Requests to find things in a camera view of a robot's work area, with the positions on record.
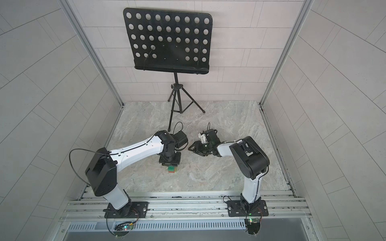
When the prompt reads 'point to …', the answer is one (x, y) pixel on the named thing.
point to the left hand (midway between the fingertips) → (178, 165)
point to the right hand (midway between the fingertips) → (191, 150)
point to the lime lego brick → (171, 170)
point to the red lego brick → (171, 171)
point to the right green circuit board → (253, 225)
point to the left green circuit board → (122, 229)
